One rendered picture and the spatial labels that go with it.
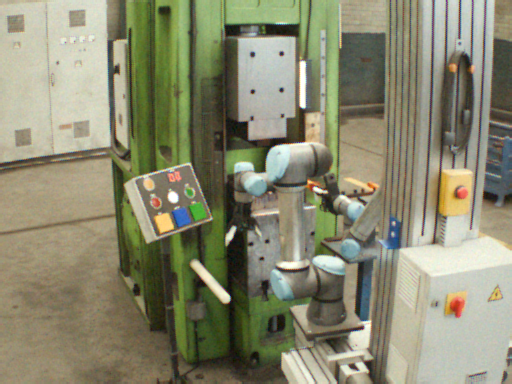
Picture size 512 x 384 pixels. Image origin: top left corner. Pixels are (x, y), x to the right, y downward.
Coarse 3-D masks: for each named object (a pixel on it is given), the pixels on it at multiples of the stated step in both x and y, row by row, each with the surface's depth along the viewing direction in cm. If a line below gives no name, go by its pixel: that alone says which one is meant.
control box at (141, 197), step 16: (144, 176) 271; (160, 176) 277; (192, 176) 289; (128, 192) 271; (144, 192) 269; (160, 192) 274; (176, 192) 280; (144, 208) 266; (160, 208) 272; (176, 208) 277; (144, 224) 268; (176, 224) 275; (192, 224) 280
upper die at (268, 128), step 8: (232, 120) 318; (256, 120) 301; (264, 120) 303; (272, 120) 305; (280, 120) 306; (232, 128) 320; (240, 128) 310; (248, 128) 301; (256, 128) 302; (264, 128) 304; (272, 128) 306; (280, 128) 307; (248, 136) 302; (256, 136) 304; (264, 136) 305; (272, 136) 307; (280, 136) 309
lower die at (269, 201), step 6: (228, 174) 349; (228, 180) 342; (264, 192) 317; (276, 192) 316; (258, 198) 313; (264, 198) 314; (270, 198) 316; (276, 198) 317; (252, 204) 313; (258, 204) 314; (264, 204) 315; (270, 204) 317; (276, 204) 318; (252, 210) 314
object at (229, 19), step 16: (224, 0) 293; (240, 0) 296; (256, 0) 299; (272, 0) 303; (288, 0) 306; (224, 16) 295; (240, 16) 298; (256, 16) 301; (272, 16) 304; (288, 16) 308
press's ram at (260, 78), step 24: (240, 48) 288; (264, 48) 292; (288, 48) 297; (240, 72) 291; (264, 72) 296; (288, 72) 301; (240, 96) 295; (264, 96) 299; (288, 96) 304; (240, 120) 298
